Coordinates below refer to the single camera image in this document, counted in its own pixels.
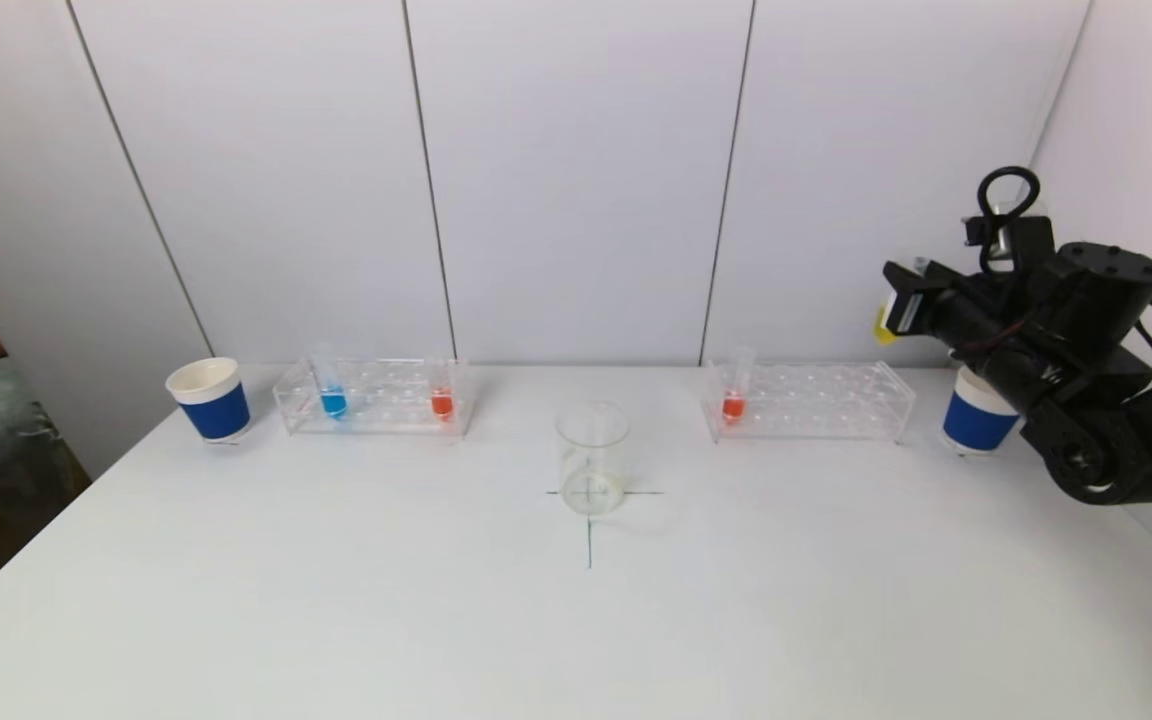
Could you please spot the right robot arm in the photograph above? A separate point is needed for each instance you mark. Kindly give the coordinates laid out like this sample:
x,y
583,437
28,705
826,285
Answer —
x,y
1096,440

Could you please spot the clear glass beaker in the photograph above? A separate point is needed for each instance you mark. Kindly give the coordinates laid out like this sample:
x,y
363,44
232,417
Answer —
x,y
592,470

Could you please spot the clear acrylic test tube rack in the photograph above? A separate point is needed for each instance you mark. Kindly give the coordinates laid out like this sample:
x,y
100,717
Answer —
x,y
826,405
386,400

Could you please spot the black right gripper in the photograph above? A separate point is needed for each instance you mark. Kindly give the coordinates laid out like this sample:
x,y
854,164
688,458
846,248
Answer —
x,y
903,304

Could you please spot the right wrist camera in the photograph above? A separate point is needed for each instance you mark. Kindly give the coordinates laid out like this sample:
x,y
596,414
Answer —
x,y
1031,240

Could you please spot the test tube with red pigment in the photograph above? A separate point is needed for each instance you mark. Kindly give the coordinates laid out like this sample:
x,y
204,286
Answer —
x,y
442,404
733,406

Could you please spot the test tube with blue pigment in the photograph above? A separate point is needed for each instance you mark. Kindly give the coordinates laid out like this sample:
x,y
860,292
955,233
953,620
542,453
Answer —
x,y
333,402

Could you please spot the test tube with yellow pigment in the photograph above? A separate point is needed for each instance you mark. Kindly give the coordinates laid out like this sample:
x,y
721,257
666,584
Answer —
x,y
883,325

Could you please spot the blue and white paper cup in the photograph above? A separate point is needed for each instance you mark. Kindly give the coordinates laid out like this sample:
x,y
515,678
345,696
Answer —
x,y
216,410
976,425

